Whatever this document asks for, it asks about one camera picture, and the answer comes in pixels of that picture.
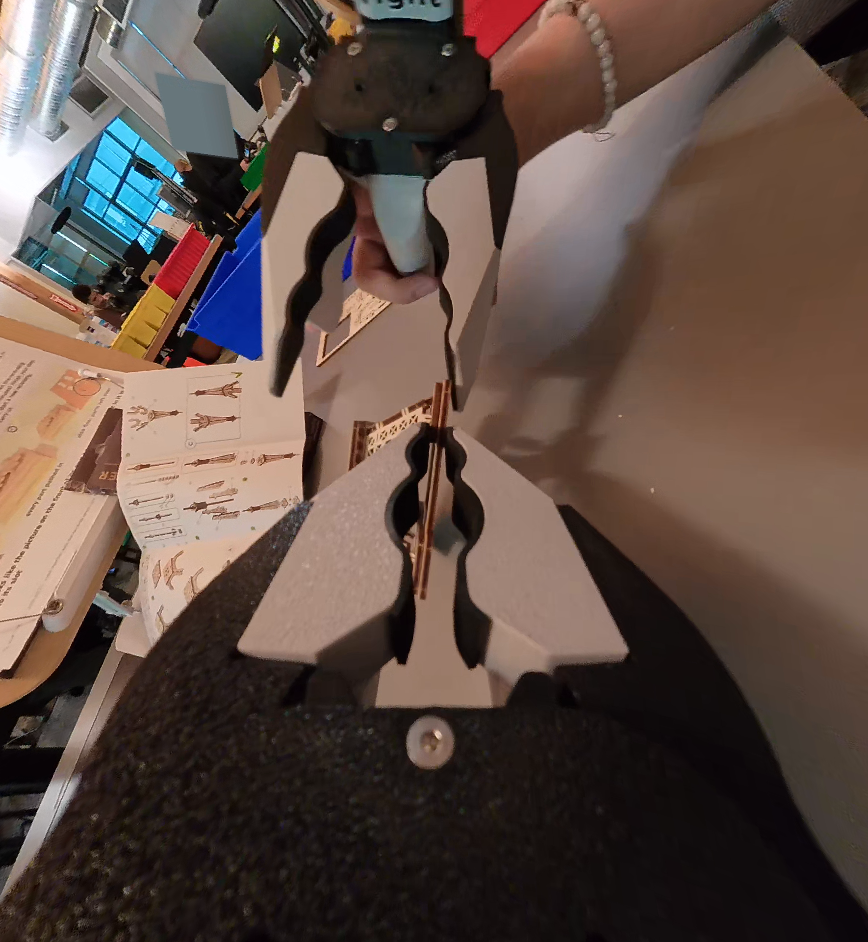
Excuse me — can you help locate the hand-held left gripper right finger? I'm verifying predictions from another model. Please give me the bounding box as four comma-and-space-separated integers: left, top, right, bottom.
449, 429, 631, 706

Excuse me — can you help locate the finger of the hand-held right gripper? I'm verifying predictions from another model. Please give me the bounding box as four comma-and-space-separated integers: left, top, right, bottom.
425, 151, 500, 413
259, 149, 357, 398

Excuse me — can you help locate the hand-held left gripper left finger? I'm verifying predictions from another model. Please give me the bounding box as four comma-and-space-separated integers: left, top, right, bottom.
237, 429, 431, 709

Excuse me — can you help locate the wooden puzzle piece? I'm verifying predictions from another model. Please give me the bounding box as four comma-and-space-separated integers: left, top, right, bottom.
410, 380, 456, 599

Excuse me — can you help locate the person's right forearm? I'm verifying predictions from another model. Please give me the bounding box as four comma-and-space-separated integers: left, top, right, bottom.
596, 0, 784, 133

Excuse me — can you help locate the grey desk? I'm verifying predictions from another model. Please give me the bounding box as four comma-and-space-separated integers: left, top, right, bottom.
7, 33, 868, 942

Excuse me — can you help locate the person's right hand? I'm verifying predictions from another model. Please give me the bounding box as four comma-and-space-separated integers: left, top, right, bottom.
352, 26, 603, 304

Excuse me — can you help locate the plywood puzzle sheet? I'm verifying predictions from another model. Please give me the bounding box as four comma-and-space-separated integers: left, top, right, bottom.
316, 287, 392, 366

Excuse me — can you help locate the red plastic bin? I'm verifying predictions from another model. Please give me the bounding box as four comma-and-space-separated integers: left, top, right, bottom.
153, 223, 213, 297

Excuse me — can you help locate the blue plastic bin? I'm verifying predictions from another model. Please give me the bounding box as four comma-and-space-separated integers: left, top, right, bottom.
186, 208, 267, 363

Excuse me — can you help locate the red flat panel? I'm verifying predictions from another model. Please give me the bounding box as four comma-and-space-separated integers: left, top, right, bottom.
463, 0, 549, 61

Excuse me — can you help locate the tan plywood panel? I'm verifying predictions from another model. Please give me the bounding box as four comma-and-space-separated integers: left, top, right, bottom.
257, 62, 304, 122

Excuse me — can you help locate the grey hanging panel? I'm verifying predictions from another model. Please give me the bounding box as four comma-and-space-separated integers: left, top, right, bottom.
156, 72, 241, 157

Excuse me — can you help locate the wooden lattice tower base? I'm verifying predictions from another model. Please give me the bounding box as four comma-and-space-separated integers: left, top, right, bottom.
349, 397, 450, 472

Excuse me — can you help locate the folded paper instruction leaflet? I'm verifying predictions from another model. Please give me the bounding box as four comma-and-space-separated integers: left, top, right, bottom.
114, 364, 310, 659

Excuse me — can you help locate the black panel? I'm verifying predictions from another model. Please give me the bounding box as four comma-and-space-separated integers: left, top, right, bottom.
193, 0, 311, 113

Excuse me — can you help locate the yellow plastic bin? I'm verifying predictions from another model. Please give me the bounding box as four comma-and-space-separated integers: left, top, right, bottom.
112, 282, 176, 359

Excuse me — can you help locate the large glass window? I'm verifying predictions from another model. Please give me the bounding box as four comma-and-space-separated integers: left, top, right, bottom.
18, 114, 185, 273

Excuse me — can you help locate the wooden beam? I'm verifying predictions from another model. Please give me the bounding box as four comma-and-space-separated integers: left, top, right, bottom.
0, 239, 85, 323

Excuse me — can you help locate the printed puzzle instruction card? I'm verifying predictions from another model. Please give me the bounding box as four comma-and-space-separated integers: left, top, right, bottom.
0, 324, 128, 678

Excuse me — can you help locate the pale bead bracelet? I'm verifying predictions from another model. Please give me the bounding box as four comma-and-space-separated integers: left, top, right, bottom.
539, 0, 619, 141

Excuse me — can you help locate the white clip bracket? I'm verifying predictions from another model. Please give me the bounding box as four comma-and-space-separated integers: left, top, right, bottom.
39, 541, 125, 635

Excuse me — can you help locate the silver ventilation duct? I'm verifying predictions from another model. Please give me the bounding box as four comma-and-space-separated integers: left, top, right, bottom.
0, 0, 102, 157

